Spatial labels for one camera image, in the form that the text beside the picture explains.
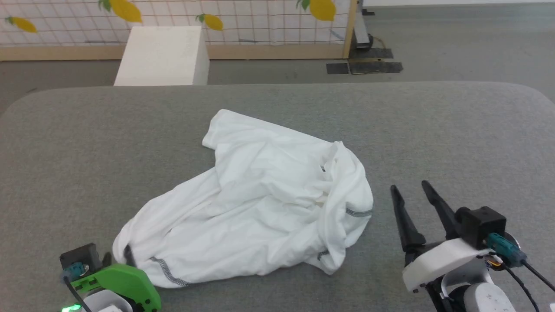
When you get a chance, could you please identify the grey metal stand foot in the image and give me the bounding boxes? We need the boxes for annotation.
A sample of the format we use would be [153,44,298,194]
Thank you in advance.
[353,8,375,49]

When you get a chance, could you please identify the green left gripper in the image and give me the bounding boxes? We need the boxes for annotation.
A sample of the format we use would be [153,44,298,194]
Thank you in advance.
[71,245,162,312]

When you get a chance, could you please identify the white rectangular block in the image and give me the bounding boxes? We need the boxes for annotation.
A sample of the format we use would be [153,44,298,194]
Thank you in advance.
[114,26,210,86]

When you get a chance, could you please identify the thin black right gripper cable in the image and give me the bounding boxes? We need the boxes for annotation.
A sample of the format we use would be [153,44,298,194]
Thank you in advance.
[494,260,540,312]

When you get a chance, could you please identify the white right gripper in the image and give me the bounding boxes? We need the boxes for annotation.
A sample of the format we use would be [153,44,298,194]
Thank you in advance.
[390,181,493,294]

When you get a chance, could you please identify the white garment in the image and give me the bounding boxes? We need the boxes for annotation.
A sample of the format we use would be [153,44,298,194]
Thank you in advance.
[112,109,374,288]

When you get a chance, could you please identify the long black floor tape patch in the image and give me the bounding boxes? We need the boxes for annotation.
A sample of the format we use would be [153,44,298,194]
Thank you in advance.
[349,60,404,75]

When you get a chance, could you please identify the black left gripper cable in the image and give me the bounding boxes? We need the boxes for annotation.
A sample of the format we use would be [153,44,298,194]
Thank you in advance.
[63,262,92,312]

